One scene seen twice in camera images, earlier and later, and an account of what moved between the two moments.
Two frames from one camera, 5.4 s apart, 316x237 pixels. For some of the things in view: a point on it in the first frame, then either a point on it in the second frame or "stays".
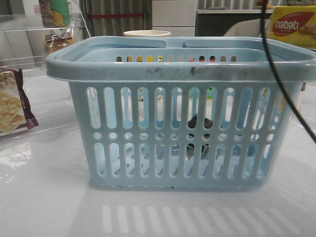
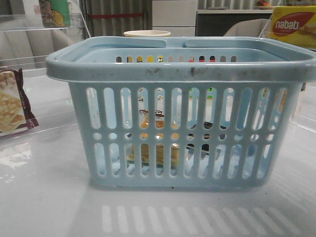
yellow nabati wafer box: (294, 24) stays
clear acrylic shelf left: (27, 38) stays
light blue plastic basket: (199, 112) stays
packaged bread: (54, 42) → (143, 103)
